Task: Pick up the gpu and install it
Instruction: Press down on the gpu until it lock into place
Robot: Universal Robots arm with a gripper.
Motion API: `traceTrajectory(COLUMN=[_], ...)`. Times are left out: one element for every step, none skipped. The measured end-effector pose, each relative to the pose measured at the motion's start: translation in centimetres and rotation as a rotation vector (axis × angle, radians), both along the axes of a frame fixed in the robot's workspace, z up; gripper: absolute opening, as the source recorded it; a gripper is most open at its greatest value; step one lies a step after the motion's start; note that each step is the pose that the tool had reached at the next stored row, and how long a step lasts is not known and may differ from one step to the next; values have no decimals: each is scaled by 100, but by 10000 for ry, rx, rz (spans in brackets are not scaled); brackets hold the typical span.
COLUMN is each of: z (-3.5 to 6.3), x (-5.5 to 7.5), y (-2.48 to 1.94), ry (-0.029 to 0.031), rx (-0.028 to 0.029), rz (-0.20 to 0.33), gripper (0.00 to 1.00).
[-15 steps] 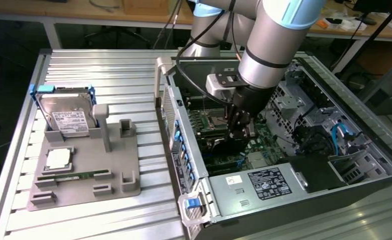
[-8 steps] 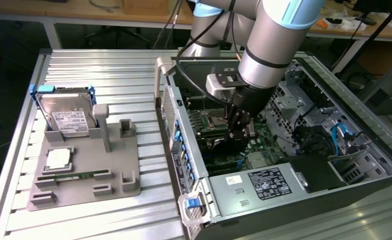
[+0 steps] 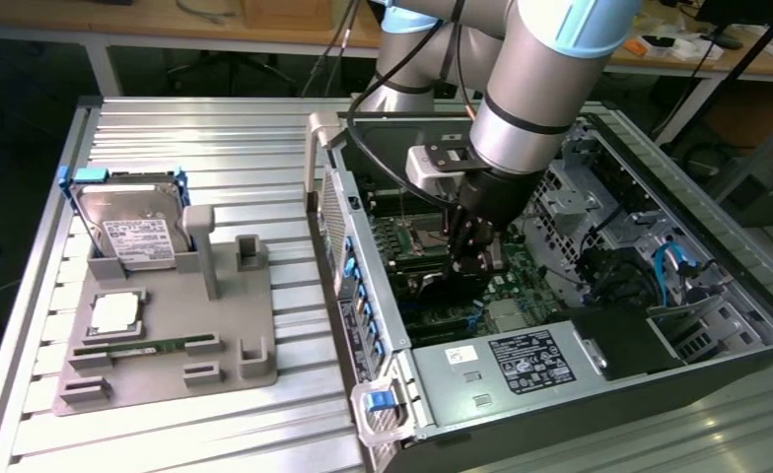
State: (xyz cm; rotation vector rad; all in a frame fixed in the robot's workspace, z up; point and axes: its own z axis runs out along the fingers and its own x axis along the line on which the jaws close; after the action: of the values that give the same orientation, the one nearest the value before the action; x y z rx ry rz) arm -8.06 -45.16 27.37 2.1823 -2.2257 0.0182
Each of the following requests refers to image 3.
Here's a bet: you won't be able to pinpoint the metal disk bay cage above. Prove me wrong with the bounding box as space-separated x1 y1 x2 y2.
522 156 626 258

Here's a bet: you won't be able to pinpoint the small white parts box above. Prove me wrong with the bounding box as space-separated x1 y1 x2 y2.
642 33 701 60

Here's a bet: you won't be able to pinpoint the grey plastic parts rack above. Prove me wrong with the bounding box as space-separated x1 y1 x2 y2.
53 204 281 419

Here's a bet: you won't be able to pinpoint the small silver chipset heatsink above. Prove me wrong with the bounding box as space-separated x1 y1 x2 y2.
486 300 538 335

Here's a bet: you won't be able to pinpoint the black tripod pole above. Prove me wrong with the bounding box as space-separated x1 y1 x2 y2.
648 14 773 144

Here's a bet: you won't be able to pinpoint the silver CPU chip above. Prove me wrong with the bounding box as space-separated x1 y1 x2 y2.
89 294 146 337

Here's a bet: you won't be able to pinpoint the thin hanging cable with plug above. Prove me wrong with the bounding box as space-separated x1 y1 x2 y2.
299 0 366 100

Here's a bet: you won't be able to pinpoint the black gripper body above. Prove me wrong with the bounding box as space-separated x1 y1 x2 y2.
454 166 547 233

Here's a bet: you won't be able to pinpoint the CPU socket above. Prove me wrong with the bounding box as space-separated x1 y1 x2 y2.
403 215 452 248

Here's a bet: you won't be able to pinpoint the open black PC case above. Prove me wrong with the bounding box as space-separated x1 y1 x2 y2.
301 110 773 473

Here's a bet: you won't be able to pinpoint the green motherboard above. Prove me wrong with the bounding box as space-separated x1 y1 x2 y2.
364 194 586 347

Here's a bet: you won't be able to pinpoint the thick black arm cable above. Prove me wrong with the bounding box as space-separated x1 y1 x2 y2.
348 19 477 211

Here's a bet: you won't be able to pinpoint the grey power supply unit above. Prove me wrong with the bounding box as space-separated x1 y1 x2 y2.
410 324 613 431

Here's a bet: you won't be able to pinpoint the blue disk wire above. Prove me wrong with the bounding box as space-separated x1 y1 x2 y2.
650 237 692 310

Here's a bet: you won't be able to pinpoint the black chair base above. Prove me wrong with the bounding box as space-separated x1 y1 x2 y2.
165 48 300 96

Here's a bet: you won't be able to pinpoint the hard disk blue carrier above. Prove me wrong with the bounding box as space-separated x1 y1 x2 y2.
53 167 192 273

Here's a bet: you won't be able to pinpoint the dark floor cabinet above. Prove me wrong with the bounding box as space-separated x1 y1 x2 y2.
718 157 773 229

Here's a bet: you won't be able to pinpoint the blue case latch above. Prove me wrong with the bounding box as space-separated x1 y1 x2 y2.
366 389 399 411

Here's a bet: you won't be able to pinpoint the black graphics card metal bracket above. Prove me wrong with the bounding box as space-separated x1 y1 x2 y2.
415 268 494 310

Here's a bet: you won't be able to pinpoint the black installed RAM stick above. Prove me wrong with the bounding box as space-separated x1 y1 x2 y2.
388 255 454 280

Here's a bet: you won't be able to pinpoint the black plastic shroud box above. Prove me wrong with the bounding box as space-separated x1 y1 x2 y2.
546 305 685 381

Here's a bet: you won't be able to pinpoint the blue card retainer clips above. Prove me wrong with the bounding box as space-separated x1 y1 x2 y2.
342 235 388 357

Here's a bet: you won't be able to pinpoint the wooden desk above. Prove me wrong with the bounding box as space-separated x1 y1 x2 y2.
0 0 773 84

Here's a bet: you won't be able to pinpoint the green RAM stick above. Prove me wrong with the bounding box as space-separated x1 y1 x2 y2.
72 334 221 357

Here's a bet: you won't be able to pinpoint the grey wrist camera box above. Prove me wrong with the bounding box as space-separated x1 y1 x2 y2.
403 143 478 192

